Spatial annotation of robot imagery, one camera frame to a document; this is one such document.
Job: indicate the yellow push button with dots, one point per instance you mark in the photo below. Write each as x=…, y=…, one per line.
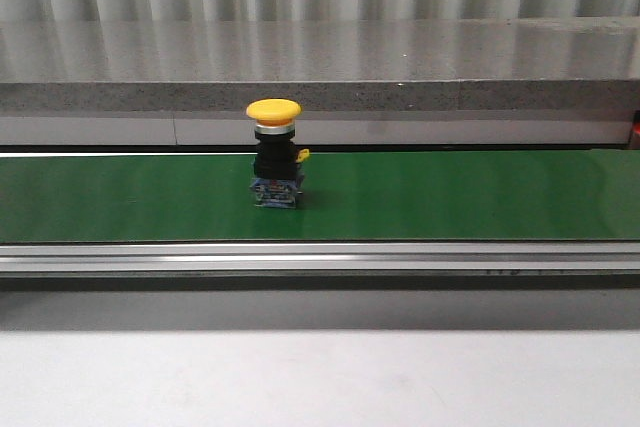
x=277, y=167

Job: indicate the green conveyor belt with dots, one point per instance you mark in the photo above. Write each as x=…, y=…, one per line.
x=532, y=219

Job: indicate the grey stone counter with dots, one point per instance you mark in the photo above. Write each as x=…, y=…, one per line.
x=441, y=83

